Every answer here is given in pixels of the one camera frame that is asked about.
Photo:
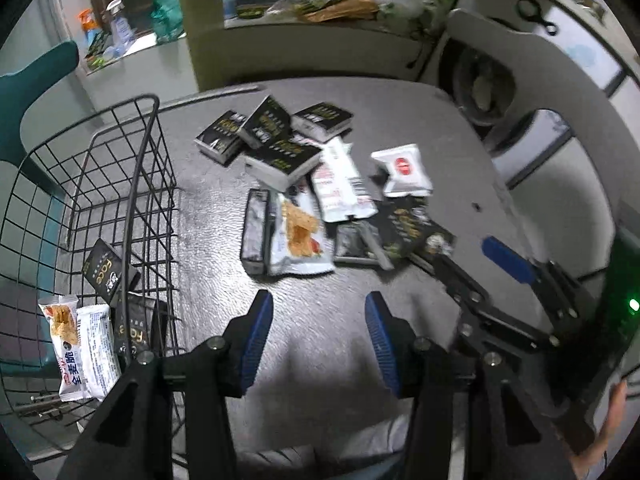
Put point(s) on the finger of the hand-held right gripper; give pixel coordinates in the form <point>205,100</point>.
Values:
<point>505,259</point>
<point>462,287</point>

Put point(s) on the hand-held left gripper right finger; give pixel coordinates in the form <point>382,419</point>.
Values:
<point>382,347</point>

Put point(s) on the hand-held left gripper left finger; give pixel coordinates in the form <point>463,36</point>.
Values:
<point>255,345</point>

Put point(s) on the black sachet gold print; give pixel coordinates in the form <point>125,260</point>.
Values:
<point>410,225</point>

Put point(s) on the silver black packet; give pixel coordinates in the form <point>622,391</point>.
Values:
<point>355,242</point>

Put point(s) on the white snack packet orange picture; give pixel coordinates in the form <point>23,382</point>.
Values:
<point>300,235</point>
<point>62,325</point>

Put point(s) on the black box gold print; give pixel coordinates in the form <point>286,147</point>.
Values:
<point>282,160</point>
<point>105,270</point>
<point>135,330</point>
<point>322,120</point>
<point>222,135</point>
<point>265,122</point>

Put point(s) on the white wipe packet red circle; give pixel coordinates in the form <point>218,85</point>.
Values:
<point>402,170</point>

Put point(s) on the white packet blue print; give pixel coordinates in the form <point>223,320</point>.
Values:
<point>100,345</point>

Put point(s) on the white packet red print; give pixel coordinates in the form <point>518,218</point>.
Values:
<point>337,180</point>

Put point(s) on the person's right hand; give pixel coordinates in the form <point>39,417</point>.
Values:
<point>607,430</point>

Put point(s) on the person's grey trousers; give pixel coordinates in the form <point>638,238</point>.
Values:
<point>320,455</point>

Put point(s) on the grey chair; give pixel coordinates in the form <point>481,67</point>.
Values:
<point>590,125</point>

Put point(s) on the round grey bin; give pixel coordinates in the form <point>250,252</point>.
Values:
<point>480,90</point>

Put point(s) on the green white plastic bag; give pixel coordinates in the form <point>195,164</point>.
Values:
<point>410,10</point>

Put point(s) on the clear plastic bag brown contents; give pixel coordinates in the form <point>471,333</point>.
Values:
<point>345,7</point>

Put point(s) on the beige shelf unit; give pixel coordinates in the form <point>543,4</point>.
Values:
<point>200,35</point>

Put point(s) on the small dark tin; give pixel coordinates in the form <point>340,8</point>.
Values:
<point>252,11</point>

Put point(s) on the green packets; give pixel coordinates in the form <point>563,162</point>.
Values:
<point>97,50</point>

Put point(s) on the teal chair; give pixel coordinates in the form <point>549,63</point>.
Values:
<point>30,90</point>

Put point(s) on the clear spray bottle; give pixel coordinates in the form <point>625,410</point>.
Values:
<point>120,25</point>

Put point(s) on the orange bottle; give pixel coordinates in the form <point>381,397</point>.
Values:
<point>89,22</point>

